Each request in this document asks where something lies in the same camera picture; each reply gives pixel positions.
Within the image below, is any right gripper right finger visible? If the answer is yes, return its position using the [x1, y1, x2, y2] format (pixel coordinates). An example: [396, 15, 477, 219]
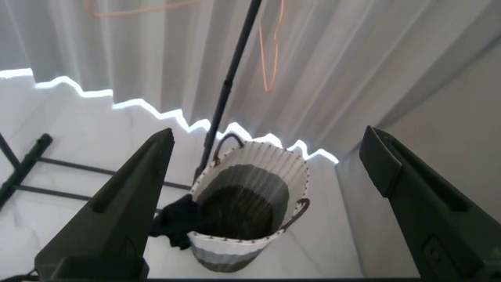
[359, 125, 501, 280]

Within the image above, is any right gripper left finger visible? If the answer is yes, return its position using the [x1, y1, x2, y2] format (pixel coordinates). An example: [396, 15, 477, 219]
[34, 127, 176, 280]

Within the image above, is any white laundry basket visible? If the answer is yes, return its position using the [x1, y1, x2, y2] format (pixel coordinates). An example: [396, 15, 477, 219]
[189, 132, 312, 273]

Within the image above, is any black clothes rack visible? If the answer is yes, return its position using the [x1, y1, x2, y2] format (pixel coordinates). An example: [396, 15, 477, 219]
[0, 0, 264, 213]

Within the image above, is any black garment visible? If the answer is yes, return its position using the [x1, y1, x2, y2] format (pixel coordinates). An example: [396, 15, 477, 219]
[149, 193, 214, 251]

